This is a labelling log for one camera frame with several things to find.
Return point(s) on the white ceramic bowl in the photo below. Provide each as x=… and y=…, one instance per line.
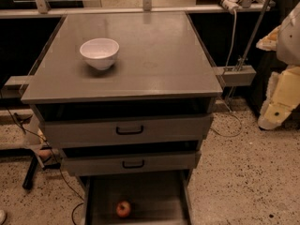
x=100, y=53

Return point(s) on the grey drawer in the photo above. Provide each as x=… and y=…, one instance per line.
x=129, y=130
x=156, y=198
x=137, y=163

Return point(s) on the grey bracket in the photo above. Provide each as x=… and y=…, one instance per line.
x=15, y=86
x=232, y=78

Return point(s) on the grey drawer cabinet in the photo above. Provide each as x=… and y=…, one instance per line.
x=161, y=70

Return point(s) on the metal diagonal rod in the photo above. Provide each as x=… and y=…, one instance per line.
x=241, y=61

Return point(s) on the grey left side bracket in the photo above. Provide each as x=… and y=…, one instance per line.
x=15, y=86

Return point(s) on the grey bottom drawer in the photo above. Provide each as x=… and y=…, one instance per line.
x=156, y=198

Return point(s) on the red apple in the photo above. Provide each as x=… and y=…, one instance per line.
x=123, y=209

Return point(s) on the grey back rail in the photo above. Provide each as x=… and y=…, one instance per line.
x=58, y=12

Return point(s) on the grey middle drawer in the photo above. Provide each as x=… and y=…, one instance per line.
x=137, y=163

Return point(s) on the grey right side bracket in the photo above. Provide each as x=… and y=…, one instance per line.
x=232, y=78

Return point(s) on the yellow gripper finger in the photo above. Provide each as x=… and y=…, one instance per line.
x=269, y=42
x=282, y=97

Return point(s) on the black metal floor leg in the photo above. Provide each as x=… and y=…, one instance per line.
x=28, y=180

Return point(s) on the grey top drawer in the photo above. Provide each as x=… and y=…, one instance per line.
x=129, y=130

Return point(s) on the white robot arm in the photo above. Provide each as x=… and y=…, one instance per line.
x=288, y=46

